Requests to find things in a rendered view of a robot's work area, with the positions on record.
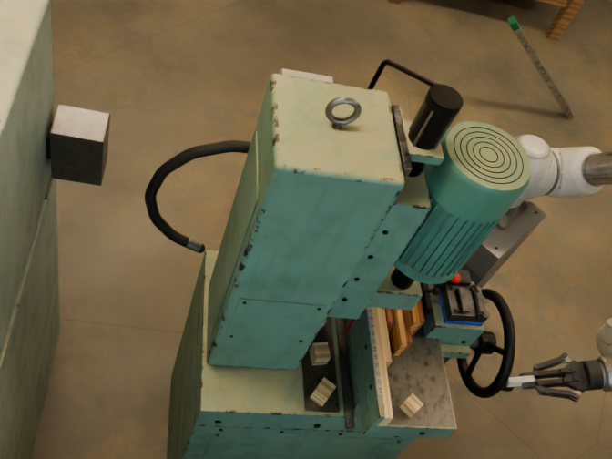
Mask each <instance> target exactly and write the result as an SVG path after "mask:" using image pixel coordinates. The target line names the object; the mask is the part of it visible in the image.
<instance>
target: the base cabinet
mask: <svg viewBox="0 0 612 459"><path fill-rule="evenodd" d="M199 284H200V270H199V276H198V279H197V283H196V287H195V290H194V293H193V297H192V301H191V304H190V307H189V314H188V318H187V320H186V324H185V328H184V331H183V334H182V338H181V342H180V345H179V348H178V355H177V358H176V361H175V365H174V369H173V372H172V375H171V386H170V402H169V418H168V450H167V459H393V458H394V457H395V456H396V455H397V454H399V453H400V452H401V451H402V450H403V449H404V448H405V447H406V446H407V445H409V444H410V443H411V442H412V441H413V440H414V439H415V438H416V437H406V436H381V435H363V434H362V431H344V430H321V429H297V428H273V427H249V426H226V425H202V424H195V413H196V387H197V360H198V335H199Z"/></svg>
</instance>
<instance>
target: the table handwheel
mask: <svg viewBox="0 0 612 459"><path fill-rule="evenodd" d="M481 291H482V294H483V296H485V298H486V299H488V300H490V301H492V302H493V303H494V304H495V306H496V308H497V309H498V311H499V313H500V316H501V320H502V324H503V328H504V349H503V348H500V347H498V346H496V337H495V335H494V334H493V333H492V332H490V331H485V330H484V332H483V333H482V334H481V335H480V336H479V337H478V338H477V339H476V340H475V341H474V342H473V343H472V344H471V345H470V346H469V347H470V349H473V351H474V357H473V359H472V361H471V363H470V364H469V366H468V363H467V359H462V358H456V360H457V365H458V369H459V373H460V375H461V377H462V380H463V382H464V384H465V386H466V387H467V389H468V390H469V391H470V392H471V393H472V394H474V395H475V396H477V397H480V398H490V397H493V396H495V395H496V394H498V393H499V392H500V391H501V390H502V389H503V387H504V386H505V384H506V382H507V380H508V378H509V376H510V373H511V371H512V368H513V363H514V358H515V325H514V320H513V316H512V313H511V311H510V309H509V306H508V304H507V303H506V301H505V299H504V298H503V297H502V296H501V294H499V293H498V292H497V291H494V290H491V289H481ZM493 352H497V353H499V354H501V355H503V359H502V363H501V366H500V369H499V372H498V374H497V375H496V377H495V379H494V381H493V382H492V383H491V384H490V385H489V386H487V387H481V386H479V385H478V384H477V383H476V382H475V381H474V379H473V377H472V373H473V371H474V367H475V366H476V364H477V362H478V360H479V359H480V357H481V355H482V354H492V353H493Z"/></svg>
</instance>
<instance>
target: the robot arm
mask: <svg viewBox="0 0 612 459"><path fill-rule="evenodd" d="M515 140H516V141H517V142H518V143H519V144H520V145H521V147H522V148H523V149H524V151H525V153H526V154H527V156H528V158H529V161H530V166H531V176H530V181H529V184H528V186H527V187H526V189H525V190H524V191H523V193H522V194H521V195H520V196H519V198H518V199H517V200H516V201H515V203H514V204H513V205H512V207H511V208H510V209H509V210H508V211H507V212H506V214H505V215H504V216H503V217H502V218H501V219H500V220H499V222H498V223H497V224H496V227H497V228H499V229H500V230H505V228H506V227H507V224H508V223H509V222H510V221H511V220H512V219H513V218H514V217H515V216H516V215H517V214H518V213H519V212H520V211H522V210H525V209H526V208H527V204H526V203H525V202H524V200H525V199H532V198H535V197H538V196H549V197H582V196H586V195H591V194H595V193H597V192H599V191H600V190H601V189H602V188H603V187H604V186H605V185H612V151H609V152H601V151H600V150H599V149H597V148H594V147H571V148H550V147H549V145H548V144H547V143H546V142H545V141H544V140H543V139H542V138H539V137H537V136H534V135H521V136H518V137H516V138H515ZM596 343H597V348H598V350H599V352H600V353H601V355H602V356H600V357H598V358H597V359H596V360H591V361H582V362H578V361H572V360H571V359H570V358H569V357H567V353H566V352H564V353H563V354H562V355H560V356H559V357H557V358H555V359H552V360H548V361H545V362H540V363H538V364H535V365H534V367H533V370H532V372H524V373H520V374H519V377H509V378H508V380H507V382H506V387H516V386H522V389H533V388H534V389H536V390H537V391H538V394H539V395H544V396H552V397H558V398H566V399H569V400H572V401H574V402H577V401H578V400H579V398H580V394H581V393H583V392H584V391H591V390H601V389H602V390H603V391H604V392H612V318H610V319H608V320H607V323H606V324H604V325H603V326H602V327H600V328H599V330H598V331H597V336H596ZM561 363H563V364H565V363H568V365H567V366H565V367H564V368H560V369H557V370H546V371H543V370H545V369H548V368H551V367H554V366H557V365H559V364H561ZM556 377H558V378H561V379H552V380H542V381H538V380H536V379H545V378H556ZM551 387H568V388H571V389H573V390H574V391H572V392H571V391H567V390H560V389H553V388H551Z"/></svg>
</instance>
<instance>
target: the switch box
mask: <svg viewBox="0 0 612 459"><path fill-rule="evenodd" d="M280 75H285V76H291V77H301V78H307V79H312V80H318V81H323V82H329V83H333V79H332V77H331V76H323V75H317V74H312V73H306V72H301V71H295V70H289V69H284V68H283V69H282V70H281V71H280Z"/></svg>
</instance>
